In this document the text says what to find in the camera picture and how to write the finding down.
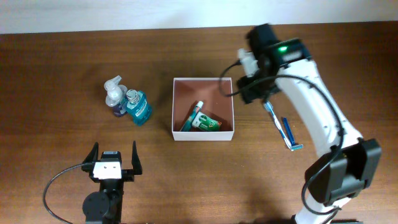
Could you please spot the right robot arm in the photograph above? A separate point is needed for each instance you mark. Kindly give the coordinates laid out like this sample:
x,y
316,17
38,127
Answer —
x,y
346,162

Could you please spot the blue disposable razor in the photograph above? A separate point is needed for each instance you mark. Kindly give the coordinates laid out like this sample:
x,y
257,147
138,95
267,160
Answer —
x,y
292,145

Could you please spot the toothpaste tube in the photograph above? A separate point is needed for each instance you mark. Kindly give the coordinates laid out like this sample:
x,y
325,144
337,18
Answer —
x,y
188,123

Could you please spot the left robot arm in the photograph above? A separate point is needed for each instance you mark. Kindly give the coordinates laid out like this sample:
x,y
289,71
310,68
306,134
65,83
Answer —
x,y
105,205

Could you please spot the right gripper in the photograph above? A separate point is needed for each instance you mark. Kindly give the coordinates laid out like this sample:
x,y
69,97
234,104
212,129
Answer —
x,y
247,93

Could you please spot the blue mouthwash bottle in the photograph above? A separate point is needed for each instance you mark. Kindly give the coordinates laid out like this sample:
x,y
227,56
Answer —
x,y
138,106

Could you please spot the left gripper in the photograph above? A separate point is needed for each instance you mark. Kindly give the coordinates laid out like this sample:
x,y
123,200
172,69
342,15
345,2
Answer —
x,y
129,175

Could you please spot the green soap packet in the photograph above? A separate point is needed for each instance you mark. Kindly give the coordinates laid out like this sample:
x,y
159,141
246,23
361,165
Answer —
x,y
205,123

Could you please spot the blue white toothbrush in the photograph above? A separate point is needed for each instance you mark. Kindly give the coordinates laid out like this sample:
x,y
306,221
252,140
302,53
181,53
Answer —
x,y
278,124

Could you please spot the clear pump soap bottle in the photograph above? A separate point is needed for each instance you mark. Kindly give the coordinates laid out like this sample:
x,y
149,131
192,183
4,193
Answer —
x,y
116,96

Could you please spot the white cardboard box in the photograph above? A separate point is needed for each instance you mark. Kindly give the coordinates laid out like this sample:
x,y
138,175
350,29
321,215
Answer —
x,y
187,92

